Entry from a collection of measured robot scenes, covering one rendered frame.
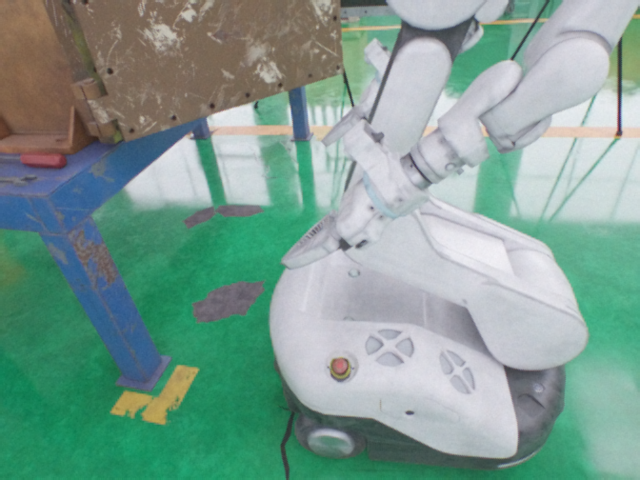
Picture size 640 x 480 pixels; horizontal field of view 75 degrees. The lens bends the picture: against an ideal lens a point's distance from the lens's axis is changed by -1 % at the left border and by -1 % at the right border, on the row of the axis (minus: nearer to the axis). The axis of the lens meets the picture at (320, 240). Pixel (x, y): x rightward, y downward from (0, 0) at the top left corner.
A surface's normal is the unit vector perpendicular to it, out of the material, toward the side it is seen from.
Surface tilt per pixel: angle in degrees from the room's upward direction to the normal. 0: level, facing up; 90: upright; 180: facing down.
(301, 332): 34
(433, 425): 90
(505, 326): 90
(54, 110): 90
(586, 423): 0
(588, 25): 95
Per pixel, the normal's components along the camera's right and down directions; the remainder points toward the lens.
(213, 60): 0.61, 0.43
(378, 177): -0.47, 0.19
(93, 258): 0.97, 0.07
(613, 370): -0.09, -0.80
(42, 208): -0.24, 0.59
